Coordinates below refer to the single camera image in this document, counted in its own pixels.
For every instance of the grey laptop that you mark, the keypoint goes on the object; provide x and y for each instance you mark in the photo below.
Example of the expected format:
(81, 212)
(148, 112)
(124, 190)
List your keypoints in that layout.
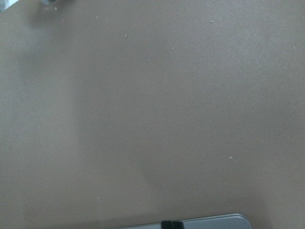
(230, 221)

